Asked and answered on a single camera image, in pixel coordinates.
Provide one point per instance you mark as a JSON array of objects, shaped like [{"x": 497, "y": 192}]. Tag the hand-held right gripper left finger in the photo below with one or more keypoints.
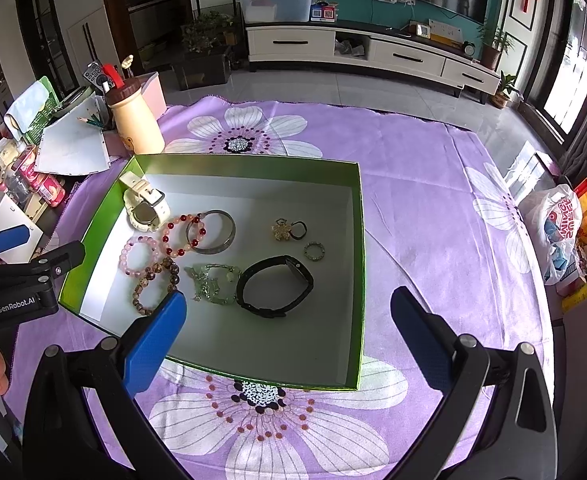
[{"x": 153, "y": 345}]

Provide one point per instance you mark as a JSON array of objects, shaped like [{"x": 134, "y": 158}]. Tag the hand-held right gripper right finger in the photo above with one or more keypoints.
[{"x": 418, "y": 340}]

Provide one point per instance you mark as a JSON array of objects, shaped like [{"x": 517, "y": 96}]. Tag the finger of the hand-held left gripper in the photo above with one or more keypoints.
[
  {"x": 48, "y": 262},
  {"x": 6, "y": 240}
]

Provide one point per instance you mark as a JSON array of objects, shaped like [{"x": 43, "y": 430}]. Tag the green cardboard box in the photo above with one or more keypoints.
[{"x": 298, "y": 335}]

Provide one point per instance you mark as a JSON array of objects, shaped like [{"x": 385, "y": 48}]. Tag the black wrist watch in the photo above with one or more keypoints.
[{"x": 298, "y": 267}]

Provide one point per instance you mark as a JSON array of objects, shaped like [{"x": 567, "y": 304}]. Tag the white flat box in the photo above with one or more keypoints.
[{"x": 8, "y": 215}]

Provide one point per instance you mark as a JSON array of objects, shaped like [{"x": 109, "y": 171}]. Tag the cream wrist watch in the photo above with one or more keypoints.
[{"x": 146, "y": 212}]

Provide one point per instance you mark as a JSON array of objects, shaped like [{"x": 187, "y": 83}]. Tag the white card sheet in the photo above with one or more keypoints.
[{"x": 71, "y": 150}]

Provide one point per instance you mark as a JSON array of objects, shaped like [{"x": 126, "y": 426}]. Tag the silver bangle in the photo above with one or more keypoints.
[{"x": 213, "y": 250}]

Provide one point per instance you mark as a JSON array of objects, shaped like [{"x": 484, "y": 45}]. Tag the purple floral tablecloth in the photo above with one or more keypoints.
[{"x": 423, "y": 220}]

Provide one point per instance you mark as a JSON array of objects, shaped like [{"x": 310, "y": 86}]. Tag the pale blue cloth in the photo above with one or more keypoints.
[{"x": 23, "y": 105}]

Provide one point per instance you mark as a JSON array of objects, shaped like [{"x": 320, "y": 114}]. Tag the green white packet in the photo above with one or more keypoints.
[{"x": 48, "y": 105}]

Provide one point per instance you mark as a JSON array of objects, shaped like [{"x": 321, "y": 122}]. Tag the green pencil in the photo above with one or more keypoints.
[{"x": 89, "y": 121}]

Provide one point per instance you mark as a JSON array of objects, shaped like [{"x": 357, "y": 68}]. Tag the cream bear bottle brown lid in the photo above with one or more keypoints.
[{"x": 136, "y": 125}]

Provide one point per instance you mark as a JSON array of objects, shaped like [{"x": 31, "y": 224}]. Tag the white plastic bag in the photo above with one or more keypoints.
[{"x": 556, "y": 235}]

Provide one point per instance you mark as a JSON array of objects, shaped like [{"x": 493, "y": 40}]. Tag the grey remote control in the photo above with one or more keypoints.
[{"x": 93, "y": 76}]

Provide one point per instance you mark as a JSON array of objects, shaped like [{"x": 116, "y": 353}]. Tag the cream knobbed stick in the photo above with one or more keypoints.
[{"x": 128, "y": 61}]

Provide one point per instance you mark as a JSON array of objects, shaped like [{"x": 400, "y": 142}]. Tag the dark plant stand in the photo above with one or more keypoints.
[{"x": 206, "y": 55}]

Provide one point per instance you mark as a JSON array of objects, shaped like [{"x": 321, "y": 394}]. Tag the small potted plant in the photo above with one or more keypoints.
[{"x": 504, "y": 91}]

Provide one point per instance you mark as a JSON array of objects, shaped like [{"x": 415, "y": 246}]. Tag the grey curtain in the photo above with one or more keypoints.
[{"x": 586, "y": 130}]

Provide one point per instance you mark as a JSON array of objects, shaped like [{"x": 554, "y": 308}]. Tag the white tv cabinet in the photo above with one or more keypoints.
[{"x": 373, "y": 52}]

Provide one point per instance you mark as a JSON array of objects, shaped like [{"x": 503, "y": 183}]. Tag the small black table clock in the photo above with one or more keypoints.
[{"x": 469, "y": 49}]

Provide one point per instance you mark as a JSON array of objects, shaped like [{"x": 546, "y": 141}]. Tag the tall potted plant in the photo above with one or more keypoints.
[{"x": 493, "y": 47}]

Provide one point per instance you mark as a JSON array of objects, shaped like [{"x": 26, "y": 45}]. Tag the clear plastic storage box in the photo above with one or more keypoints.
[{"x": 276, "y": 7}]

